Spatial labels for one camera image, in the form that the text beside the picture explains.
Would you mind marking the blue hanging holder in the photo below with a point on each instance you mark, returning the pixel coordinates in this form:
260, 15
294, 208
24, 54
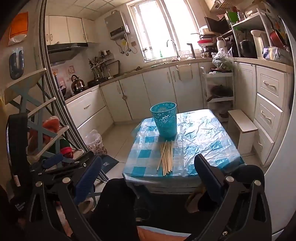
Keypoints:
16, 64

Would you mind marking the white countertop shelf unit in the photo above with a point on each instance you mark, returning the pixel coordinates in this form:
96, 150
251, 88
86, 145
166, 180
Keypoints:
254, 23

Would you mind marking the grey gas water heater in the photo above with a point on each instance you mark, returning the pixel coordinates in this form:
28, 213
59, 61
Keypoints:
115, 26

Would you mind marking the kitchen window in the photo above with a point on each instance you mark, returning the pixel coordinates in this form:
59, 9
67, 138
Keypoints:
161, 27

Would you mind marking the white wall cabinets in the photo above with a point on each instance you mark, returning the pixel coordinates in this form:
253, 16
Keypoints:
67, 30

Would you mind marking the person's left leg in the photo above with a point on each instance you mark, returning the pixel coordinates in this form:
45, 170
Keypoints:
113, 208

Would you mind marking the orange cushion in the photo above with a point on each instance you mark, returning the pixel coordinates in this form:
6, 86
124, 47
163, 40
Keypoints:
159, 235

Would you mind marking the white stool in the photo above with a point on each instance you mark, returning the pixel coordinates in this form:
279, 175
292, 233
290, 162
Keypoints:
242, 132

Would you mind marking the plastic bag of vegetables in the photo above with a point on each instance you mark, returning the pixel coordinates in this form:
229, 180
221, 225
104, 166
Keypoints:
222, 61

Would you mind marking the red bowl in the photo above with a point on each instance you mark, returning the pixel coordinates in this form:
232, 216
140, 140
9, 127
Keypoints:
67, 150

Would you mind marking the red bag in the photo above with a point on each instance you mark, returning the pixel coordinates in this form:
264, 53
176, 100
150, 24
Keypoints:
49, 125

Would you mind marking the white panelled drawer cabinet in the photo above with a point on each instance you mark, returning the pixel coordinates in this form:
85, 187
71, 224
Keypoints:
270, 104

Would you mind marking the pile of wooden chopsticks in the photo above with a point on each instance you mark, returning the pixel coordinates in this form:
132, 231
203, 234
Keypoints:
167, 157

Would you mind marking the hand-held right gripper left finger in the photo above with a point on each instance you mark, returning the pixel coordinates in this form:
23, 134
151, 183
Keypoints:
89, 176

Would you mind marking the chrome sink faucet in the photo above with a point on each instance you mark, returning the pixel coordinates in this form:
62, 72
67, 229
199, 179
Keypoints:
173, 49

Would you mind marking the grey sliding door frame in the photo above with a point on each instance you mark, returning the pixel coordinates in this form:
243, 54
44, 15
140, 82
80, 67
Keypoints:
53, 81

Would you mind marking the person's right leg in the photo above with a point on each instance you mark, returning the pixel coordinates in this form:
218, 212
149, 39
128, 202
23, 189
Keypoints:
251, 172

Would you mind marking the green box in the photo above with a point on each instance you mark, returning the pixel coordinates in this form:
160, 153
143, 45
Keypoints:
232, 16

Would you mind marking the blue checked plastic tablecloth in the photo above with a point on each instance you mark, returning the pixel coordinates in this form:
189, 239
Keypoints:
208, 143

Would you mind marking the red frying pan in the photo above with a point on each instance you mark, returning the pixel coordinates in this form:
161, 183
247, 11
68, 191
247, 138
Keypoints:
277, 37

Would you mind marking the black microwave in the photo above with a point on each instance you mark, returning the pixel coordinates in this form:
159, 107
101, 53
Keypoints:
217, 24

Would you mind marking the white drawer base cabinet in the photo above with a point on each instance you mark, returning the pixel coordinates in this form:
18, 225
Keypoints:
89, 109

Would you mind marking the white trolley rack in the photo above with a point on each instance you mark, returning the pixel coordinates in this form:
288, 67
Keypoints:
218, 99

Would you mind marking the black range hood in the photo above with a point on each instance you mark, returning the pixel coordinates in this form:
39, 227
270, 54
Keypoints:
64, 49

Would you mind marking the white electric kettle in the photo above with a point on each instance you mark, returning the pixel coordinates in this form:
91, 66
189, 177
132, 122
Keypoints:
260, 41

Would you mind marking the white thermos jug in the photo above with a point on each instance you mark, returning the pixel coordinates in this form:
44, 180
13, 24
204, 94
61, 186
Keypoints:
220, 44

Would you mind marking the black cooking pot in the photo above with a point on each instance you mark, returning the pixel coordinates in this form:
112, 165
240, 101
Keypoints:
247, 48

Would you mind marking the teal perforated plastic basket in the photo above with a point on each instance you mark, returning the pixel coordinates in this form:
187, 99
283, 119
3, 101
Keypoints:
165, 120

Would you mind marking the potted plant on counter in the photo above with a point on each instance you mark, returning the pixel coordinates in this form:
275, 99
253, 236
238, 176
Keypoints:
99, 64

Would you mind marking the wooden shelf rack blue frame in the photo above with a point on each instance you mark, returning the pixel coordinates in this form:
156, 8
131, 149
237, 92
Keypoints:
34, 104

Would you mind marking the white refrigerator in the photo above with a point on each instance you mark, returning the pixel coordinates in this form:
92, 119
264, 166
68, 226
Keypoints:
282, 185

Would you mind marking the orange plastic bag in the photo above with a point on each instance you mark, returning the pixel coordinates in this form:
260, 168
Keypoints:
18, 25

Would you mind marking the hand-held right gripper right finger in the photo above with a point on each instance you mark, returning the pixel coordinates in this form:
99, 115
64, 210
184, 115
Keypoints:
208, 176

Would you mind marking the black wok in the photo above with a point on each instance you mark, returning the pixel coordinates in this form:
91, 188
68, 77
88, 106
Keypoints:
219, 91

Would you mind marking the stack of dishes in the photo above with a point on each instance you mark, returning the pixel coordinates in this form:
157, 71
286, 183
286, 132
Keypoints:
204, 39

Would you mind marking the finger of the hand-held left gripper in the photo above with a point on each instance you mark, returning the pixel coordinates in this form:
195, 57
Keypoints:
74, 163
53, 160

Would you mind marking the stainless steel kettle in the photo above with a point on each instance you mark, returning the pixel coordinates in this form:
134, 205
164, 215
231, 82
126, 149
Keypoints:
77, 84

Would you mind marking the white door base cabinets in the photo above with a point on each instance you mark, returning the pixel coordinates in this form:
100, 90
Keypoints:
150, 90

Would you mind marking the person's leg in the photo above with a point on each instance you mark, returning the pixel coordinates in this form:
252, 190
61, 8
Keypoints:
113, 208
251, 172

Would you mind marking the dark blue box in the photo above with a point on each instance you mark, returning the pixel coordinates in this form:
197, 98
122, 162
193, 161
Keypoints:
108, 163

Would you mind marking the floral trash bin with bag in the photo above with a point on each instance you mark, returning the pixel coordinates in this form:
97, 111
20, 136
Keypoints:
94, 143

